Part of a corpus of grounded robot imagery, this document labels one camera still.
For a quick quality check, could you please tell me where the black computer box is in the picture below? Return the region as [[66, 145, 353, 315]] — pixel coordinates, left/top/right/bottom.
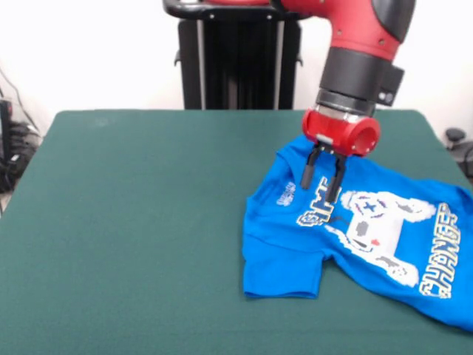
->
[[0, 98, 14, 163]]

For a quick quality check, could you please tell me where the black office chair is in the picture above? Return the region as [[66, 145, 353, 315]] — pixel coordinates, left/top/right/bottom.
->
[[444, 127, 473, 186]]

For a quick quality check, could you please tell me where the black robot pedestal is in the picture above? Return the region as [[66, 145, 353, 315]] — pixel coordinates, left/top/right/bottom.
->
[[161, 0, 319, 110]]

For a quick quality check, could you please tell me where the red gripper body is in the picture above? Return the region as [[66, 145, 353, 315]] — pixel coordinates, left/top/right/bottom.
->
[[301, 106, 382, 158]]

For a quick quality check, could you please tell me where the black cable bundle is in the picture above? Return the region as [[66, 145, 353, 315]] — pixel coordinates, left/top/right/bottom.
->
[[0, 121, 42, 194]]

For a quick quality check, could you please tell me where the dark green table cloth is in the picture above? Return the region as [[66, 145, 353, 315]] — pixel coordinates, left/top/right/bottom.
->
[[0, 109, 473, 355]]

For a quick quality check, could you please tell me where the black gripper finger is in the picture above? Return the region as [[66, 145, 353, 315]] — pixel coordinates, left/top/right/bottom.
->
[[328, 152, 348, 205], [300, 143, 323, 190]]

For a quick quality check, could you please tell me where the blue game controller print t-shirt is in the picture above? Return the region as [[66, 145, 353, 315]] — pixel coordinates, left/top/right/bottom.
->
[[242, 135, 473, 334]]

